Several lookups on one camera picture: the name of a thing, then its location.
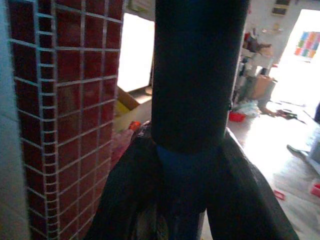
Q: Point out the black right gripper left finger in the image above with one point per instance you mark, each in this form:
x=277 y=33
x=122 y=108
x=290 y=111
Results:
x=132 y=190

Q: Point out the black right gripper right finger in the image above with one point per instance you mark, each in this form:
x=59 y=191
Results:
x=245 y=195

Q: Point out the blue broom with green bristles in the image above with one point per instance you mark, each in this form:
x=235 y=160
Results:
x=197 y=75

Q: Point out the flat red toy piece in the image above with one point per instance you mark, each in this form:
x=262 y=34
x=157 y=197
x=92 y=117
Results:
x=279 y=195

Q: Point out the red toy block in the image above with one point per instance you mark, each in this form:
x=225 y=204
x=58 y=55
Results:
x=316 y=190

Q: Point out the open cardboard box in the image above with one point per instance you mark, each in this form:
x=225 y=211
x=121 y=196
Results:
x=133 y=113

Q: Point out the red plastic basket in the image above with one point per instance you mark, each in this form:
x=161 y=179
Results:
x=237 y=117

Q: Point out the white plastic bag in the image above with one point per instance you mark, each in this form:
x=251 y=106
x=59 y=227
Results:
x=247 y=108

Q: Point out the brown cardboard box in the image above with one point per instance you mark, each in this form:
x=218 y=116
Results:
x=263 y=87

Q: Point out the red tiled pillar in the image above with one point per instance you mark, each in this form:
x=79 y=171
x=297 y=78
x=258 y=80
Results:
x=70 y=100

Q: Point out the cluttered white shelf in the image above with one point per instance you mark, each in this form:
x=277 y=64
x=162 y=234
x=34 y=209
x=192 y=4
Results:
x=255 y=57

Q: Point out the colourful wall poster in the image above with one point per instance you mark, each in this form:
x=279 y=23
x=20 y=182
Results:
x=308 y=45

